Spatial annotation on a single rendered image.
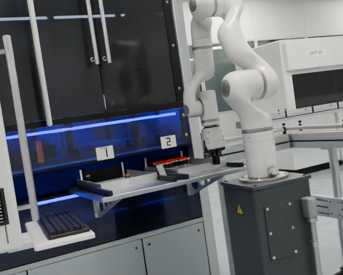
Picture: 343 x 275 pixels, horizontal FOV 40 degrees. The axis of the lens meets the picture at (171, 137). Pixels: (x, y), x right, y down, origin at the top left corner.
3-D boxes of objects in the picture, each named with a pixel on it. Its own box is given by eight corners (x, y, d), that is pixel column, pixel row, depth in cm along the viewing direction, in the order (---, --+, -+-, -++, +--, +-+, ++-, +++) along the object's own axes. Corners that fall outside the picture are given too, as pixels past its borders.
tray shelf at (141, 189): (68, 192, 221) (67, 188, 221) (195, 166, 254) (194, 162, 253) (102, 203, 179) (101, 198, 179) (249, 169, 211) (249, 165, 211)
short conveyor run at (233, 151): (196, 168, 255) (192, 139, 255) (182, 167, 269) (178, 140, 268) (292, 148, 287) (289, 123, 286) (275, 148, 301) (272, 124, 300)
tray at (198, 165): (145, 173, 236) (143, 166, 236) (189, 164, 248) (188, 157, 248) (178, 177, 206) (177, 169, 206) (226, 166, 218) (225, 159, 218)
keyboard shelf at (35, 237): (4, 233, 190) (3, 226, 190) (74, 218, 200) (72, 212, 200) (9, 259, 148) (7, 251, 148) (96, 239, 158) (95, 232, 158)
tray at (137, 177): (77, 186, 223) (76, 179, 223) (128, 175, 235) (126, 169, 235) (101, 192, 193) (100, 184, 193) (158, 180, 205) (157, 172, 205)
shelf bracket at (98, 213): (95, 217, 219) (90, 190, 218) (101, 216, 220) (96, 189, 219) (122, 228, 189) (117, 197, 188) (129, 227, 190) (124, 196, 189)
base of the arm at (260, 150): (299, 175, 178) (293, 126, 177) (256, 185, 171) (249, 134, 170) (270, 172, 196) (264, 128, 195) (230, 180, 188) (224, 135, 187)
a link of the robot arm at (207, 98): (205, 120, 207) (222, 117, 211) (200, 90, 207) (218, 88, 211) (195, 121, 215) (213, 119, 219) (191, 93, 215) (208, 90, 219)
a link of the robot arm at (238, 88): (279, 128, 179) (271, 65, 178) (239, 135, 171) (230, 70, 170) (260, 129, 190) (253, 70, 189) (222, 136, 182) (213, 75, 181)
